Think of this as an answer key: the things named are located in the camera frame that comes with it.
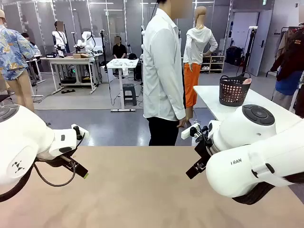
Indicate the mannequin in maroon jacket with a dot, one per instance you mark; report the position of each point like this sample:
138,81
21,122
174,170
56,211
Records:
292,61

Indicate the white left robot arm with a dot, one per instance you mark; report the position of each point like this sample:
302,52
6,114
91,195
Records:
23,137

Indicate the black cap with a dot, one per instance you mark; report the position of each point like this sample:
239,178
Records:
133,56

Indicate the grey plastic stool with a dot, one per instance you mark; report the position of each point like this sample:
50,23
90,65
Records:
129,93

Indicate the black computer case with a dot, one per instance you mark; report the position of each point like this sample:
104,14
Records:
69,80
86,79

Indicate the mannequin in white hoodie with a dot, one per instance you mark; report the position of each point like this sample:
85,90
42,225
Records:
199,42

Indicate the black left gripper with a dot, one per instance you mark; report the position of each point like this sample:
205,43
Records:
55,162

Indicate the clothes rack with coats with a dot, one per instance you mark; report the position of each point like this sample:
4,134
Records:
283,45

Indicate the brown cardboard box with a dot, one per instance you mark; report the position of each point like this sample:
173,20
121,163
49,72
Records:
80,55

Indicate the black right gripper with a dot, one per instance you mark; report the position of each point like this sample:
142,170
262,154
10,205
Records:
205,150

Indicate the black perforated laundry basket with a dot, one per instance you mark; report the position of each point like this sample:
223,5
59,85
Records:
234,92

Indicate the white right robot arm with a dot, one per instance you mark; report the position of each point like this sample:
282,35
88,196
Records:
249,147

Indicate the person's right forearm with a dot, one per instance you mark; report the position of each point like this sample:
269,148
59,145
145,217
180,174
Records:
175,102

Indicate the wooden shoe shelf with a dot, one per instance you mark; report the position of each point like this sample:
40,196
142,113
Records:
213,64

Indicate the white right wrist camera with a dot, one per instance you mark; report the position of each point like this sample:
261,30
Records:
186,134

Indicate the person's right hand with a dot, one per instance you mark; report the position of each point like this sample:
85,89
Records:
183,122

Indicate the black floor power strip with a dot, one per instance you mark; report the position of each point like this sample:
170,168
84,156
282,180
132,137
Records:
68,91

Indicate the black metal frame chair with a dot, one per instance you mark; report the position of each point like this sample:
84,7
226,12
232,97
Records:
4,97

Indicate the white standing desk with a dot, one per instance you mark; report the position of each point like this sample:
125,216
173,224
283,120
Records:
122,63

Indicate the mannequin in floral shirt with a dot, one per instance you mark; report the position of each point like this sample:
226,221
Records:
12,52

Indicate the seated person in black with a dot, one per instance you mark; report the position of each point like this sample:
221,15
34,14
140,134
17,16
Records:
119,51

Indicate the white wide robot desk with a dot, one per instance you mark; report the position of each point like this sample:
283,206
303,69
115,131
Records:
69,60

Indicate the dark blue printed bag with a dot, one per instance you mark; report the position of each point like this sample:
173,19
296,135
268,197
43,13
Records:
51,55

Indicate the person in white shirt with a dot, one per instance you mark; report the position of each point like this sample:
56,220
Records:
161,71

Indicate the black camera pole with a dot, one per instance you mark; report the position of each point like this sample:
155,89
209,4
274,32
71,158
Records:
102,47

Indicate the white side table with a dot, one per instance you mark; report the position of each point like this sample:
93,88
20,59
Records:
211,97

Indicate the person in dark jacket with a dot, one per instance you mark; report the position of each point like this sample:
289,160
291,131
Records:
32,47

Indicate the grey open door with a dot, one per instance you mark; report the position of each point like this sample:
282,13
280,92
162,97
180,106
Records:
261,42

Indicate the black luggage bags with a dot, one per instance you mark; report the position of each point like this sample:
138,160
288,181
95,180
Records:
234,55

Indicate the black tripod white top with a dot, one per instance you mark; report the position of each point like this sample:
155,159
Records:
249,47

